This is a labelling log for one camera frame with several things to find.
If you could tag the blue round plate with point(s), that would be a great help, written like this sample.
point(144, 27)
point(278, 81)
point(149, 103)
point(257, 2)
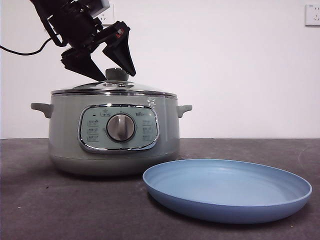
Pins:
point(225, 185)

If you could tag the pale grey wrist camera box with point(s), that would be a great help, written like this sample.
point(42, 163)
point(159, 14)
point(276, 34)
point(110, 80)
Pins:
point(100, 6)

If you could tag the glass lid with green knob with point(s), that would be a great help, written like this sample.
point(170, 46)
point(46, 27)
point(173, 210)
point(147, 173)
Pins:
point(116, 73)

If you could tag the pale green electric steamer pot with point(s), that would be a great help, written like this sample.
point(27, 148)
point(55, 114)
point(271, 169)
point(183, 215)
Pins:
point(65, 130)

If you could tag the white wall socket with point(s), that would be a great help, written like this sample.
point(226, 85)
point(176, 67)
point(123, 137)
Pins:
point(313, 15)
point(110, 18)

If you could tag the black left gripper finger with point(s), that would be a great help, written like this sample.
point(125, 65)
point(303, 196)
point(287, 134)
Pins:
point(80, 62)
point(121, 53)

